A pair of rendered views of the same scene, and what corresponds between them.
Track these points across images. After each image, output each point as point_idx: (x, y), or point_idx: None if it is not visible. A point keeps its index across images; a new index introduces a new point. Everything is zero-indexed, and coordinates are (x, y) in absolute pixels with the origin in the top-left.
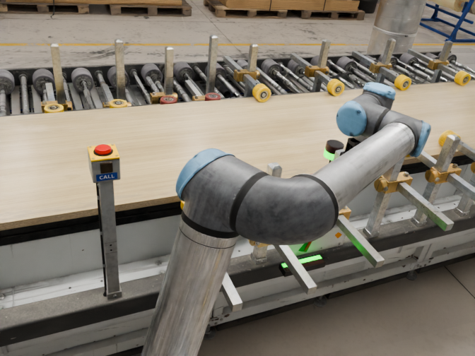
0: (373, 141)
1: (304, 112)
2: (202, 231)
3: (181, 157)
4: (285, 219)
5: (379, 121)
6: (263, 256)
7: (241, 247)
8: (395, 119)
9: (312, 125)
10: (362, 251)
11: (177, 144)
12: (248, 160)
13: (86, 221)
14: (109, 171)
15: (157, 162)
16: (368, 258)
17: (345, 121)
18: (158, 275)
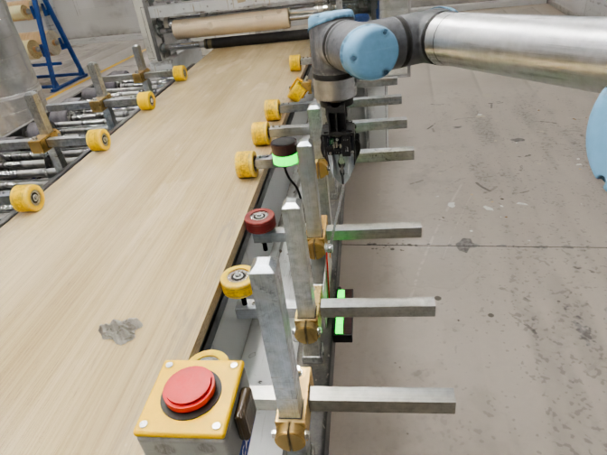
0: (512, 15)
1: (110, 182)
2: None
3: (73, 349)
4: None
5: (408, 30)
6: (320, 345)
7: (255, 376)
8: (419, 18)
9: (144, 185)
10: (392, 236)
11: (29, 343)
12: (162, 266)
13: None
14: (254, 414)
15: (50, 391)
16: (406, 235)
17: (370, 58)
18: None
